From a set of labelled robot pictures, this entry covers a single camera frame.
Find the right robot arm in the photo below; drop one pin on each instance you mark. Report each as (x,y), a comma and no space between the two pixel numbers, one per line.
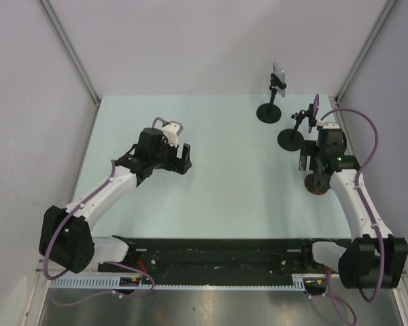
(375,257)

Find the black phone stand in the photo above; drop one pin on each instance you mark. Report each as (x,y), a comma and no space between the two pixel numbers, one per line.
(270,113)
(291,139)

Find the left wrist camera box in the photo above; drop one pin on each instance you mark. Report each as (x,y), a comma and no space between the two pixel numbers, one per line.
(172,131)

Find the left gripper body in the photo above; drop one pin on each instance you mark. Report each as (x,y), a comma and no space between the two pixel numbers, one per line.
(166,158)

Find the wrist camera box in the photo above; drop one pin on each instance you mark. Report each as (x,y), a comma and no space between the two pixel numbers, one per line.
(172,131)
(327,125)

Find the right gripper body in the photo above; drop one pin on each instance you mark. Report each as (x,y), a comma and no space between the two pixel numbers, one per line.
(316,157)

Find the brown base phone stand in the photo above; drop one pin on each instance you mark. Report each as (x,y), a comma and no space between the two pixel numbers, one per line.
(317,184)

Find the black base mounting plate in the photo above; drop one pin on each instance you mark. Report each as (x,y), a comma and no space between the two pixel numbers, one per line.
(285,255)

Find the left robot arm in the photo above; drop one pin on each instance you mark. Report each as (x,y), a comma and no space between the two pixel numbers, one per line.
(66,237)

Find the white cable duct rail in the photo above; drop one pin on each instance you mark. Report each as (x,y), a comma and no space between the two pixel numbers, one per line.
(111,282)

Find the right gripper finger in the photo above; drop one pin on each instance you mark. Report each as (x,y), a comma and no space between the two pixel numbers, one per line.
(309,148)
(306,164)

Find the black phone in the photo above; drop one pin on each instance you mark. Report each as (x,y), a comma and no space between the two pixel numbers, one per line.
(303,157)

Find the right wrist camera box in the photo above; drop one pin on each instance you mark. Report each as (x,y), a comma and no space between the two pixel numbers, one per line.
(327,125)

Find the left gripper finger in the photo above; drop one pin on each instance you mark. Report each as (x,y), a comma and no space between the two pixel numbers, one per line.
(183,166)
(185,154)

